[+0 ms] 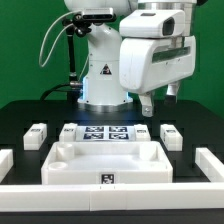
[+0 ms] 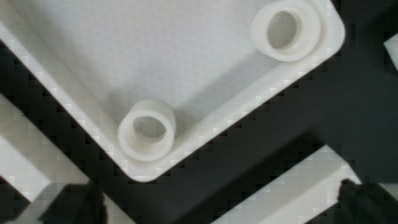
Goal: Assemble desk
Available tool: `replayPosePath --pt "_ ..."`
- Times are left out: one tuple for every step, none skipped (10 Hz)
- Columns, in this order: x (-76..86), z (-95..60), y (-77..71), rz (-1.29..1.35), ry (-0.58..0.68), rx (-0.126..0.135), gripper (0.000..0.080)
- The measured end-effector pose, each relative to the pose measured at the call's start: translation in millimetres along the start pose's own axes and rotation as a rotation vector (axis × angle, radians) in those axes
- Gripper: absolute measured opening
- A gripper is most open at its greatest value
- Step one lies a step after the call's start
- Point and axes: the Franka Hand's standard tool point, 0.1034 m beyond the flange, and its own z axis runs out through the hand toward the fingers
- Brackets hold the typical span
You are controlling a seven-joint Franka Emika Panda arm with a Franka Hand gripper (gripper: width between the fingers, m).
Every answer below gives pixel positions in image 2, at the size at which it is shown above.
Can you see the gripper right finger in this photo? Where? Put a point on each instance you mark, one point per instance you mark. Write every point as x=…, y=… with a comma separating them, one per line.
x=366, y=204

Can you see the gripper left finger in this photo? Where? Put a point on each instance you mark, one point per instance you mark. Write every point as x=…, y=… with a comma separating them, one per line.
x=77, y=207

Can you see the white desk tabletop panel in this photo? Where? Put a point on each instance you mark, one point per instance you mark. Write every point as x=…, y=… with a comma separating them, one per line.
x=205, y=53

